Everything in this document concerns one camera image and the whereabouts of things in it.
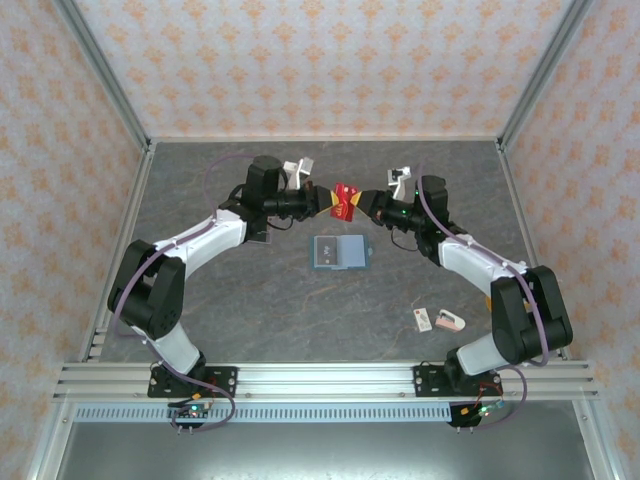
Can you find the blue card holder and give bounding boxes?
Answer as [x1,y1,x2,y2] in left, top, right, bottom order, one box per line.
[311,232,375,273]

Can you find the aluminium frame post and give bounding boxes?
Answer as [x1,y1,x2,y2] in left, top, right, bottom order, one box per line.
[52,0,154,154]
[497,0,600,151]

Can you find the dark grey card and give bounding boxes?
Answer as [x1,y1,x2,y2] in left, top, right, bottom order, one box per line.
[314,236,341,269]

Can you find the controller circuit board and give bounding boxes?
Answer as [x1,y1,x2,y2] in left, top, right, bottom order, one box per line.
[167,402,211,434]
[449,399,506,431]

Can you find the red card gold print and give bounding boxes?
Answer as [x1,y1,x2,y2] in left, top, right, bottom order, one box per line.
[328,181,365,224]

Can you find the pink stapler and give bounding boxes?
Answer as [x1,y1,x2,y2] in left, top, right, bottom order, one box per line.
[435,308,466,333]

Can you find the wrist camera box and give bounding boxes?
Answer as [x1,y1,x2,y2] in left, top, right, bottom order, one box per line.
[386,166,415,201]
[282,157,316,191]

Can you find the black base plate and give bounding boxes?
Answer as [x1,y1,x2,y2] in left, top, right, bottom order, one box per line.
[147,365,240,399]
[412,364,503,399]

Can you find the aluminium mounting rail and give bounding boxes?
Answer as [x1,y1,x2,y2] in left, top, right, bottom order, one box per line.
[53,363,600,401]

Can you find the grey slotted cable duct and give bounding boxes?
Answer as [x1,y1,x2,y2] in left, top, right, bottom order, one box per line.
[73,403,454,424]

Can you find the grey metal panel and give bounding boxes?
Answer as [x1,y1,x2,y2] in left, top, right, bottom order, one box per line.
[52,422,599,480]

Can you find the aluminium side rail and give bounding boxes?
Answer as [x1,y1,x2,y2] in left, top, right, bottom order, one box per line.
[77,142,157,364]
[496,141,572,362]

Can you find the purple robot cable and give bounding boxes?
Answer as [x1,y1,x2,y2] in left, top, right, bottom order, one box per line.
[415,159,557,432]
[110,153,256,435]

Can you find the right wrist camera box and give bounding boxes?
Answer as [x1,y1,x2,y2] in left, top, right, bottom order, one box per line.
[386,166,415,201]

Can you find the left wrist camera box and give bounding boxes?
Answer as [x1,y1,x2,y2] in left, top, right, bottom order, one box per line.
[282,157,316,191]

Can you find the aluminium frame leg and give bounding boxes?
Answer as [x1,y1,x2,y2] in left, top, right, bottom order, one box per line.
[572,399,619,480]
[24,399,76,480]

